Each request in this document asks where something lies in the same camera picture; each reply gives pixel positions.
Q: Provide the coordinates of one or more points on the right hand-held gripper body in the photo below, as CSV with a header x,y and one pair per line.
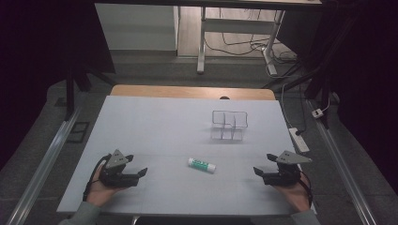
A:
x,y
283,175

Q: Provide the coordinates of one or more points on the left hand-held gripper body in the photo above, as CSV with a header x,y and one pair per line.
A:
x,y
116,175

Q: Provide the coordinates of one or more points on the person's right hand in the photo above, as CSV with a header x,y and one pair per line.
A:
x,y
292,195

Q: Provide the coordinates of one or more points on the person's left hand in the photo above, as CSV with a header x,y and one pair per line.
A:
x,y
100,190

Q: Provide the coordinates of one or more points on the white power strip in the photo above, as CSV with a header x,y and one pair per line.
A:
x,y
299,140

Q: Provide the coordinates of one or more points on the white table mat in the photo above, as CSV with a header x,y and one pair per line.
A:
x,y
175,140

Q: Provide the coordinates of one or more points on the clear acrylic organizer box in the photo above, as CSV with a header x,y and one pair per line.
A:
x,y
230,125

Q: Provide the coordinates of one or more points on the black floor plate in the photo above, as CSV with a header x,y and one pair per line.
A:
x,y
77,132

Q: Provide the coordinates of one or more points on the white green glue stick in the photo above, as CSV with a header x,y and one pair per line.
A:
x,y
202,165

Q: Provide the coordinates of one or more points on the small white plug adapter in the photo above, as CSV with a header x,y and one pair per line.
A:
x,y
317,113

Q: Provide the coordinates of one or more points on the black metal stand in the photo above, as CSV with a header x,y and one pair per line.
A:
x,y
70,93
316,81

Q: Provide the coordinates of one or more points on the white cabinet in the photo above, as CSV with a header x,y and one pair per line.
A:
x,y
137,28

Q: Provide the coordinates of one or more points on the metal floor rail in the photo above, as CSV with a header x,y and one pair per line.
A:
x,y
40,168
342,168

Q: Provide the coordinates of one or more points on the white desk frame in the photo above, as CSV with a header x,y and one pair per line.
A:
x,y
237,26

